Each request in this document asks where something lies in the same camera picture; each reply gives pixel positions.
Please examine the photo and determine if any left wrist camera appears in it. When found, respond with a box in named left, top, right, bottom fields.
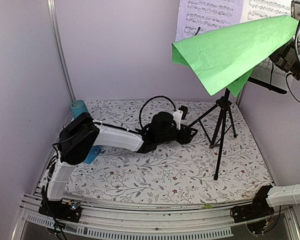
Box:
left=173, top=105, right=188, bottom=130

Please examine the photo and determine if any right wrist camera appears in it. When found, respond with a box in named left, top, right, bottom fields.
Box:
left=290, top=0, right=300, bottom=21

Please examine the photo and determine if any camera cable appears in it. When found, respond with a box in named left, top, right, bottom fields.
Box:
left=138, top=95, right=177, bottom=130
left=286, top=9, right=300, bottom=103

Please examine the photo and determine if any blue metronome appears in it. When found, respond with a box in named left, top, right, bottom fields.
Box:
left=84, top=145, right=102, bottom=165

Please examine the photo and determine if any black music stand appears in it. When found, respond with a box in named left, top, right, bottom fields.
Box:
left=189, top=27, right=288, bottom=181

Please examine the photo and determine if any aluminium frame post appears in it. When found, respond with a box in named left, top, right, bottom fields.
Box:
left=236, top=82, right=247, bottom=107
left=46, top=0, right=76, bottom=102

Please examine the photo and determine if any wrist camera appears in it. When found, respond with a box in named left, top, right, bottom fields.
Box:
left=173, top=105, right=188, bottom=130
left=290, top=0, right=300, bottom=21

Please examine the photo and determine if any floral table mat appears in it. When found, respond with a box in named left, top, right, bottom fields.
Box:
left=63, top=98, right=272, bottom=205

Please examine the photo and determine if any aluminium front rail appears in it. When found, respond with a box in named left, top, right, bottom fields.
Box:
left=11, top=191, right=300, bottom=240

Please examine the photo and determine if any right camera cable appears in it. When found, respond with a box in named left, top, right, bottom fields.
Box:
left=286, top=9, right=300, bottom=103

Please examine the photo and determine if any teal cylinder cup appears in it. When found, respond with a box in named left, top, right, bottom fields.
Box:
left=70, top=100, right=89, bottom=119

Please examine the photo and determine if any left camera cable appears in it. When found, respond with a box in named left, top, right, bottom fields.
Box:
left=138, top=95, right=177, bottom=130

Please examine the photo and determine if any right aluminium frame post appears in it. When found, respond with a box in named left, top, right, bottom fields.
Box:
left=236, top=82, right=247, bottom=107

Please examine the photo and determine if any white sheet music page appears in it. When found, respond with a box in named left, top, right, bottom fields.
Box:
left=240, top=0, right=291, bottom=23

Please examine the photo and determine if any left aluminium frame post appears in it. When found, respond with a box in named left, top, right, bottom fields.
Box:
left=46, top=0, right=76, bottom=102

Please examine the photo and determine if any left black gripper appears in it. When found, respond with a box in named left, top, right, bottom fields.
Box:
left=158, top=124, right=199, bottom=146

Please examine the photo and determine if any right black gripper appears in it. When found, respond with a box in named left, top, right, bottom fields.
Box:
left=248, top=23, right=300, bottom=85

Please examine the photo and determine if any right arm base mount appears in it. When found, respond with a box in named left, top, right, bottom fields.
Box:
left=230, top=185, right=275, bottom=223

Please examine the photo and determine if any purple paper sheet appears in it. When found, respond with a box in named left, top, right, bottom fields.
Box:
left=175, top=0, right=243, bottom=42

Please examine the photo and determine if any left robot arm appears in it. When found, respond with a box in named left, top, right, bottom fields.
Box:
left=44, top=111, right=198, bottom=217

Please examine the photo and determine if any green paper sheet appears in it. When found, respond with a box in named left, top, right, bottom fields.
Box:
left=172, top=15, right=298, bottom=97

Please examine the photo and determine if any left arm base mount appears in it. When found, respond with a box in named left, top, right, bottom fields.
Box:
left=38, top=200, right=83, bottom=223

